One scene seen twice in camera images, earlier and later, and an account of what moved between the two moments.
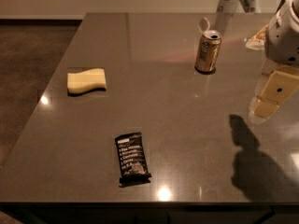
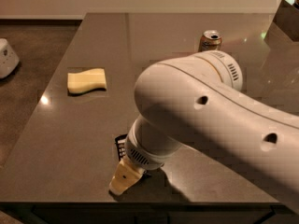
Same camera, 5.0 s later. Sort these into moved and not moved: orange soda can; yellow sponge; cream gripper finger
Moved: cream gripper finger
Not moved: yellow sponge; orange soda can
